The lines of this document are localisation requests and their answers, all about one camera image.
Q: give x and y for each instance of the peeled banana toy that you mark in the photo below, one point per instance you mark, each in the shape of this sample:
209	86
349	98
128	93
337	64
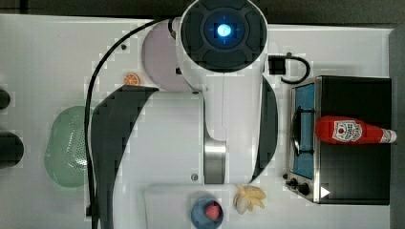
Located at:
247	198

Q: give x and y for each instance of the green perforated colander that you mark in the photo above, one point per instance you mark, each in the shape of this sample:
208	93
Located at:
65	156

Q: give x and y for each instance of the black pot large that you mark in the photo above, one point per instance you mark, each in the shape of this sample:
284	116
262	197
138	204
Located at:
11	149

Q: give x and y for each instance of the orange slice toy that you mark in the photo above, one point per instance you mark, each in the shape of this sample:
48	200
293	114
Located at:
131	79

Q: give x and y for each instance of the red strawberry in bowl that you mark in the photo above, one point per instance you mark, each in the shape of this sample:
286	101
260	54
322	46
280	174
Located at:
213	211

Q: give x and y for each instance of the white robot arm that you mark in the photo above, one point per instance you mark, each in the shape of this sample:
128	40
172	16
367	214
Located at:
222	128

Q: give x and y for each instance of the red ketchup bottle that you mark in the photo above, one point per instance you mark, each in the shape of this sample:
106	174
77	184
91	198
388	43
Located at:
351	131

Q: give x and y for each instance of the blue small bowl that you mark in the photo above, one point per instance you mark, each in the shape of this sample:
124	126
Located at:
198	217

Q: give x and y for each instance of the black pot small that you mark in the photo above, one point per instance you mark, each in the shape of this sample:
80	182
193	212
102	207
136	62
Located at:
5	99

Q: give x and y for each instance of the black toaster oven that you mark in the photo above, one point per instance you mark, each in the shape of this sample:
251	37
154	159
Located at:
327	173

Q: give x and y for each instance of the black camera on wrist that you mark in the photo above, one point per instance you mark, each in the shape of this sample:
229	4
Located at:
277	65

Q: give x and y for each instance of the lilac round plate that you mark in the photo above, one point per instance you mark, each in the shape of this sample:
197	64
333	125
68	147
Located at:
159	59

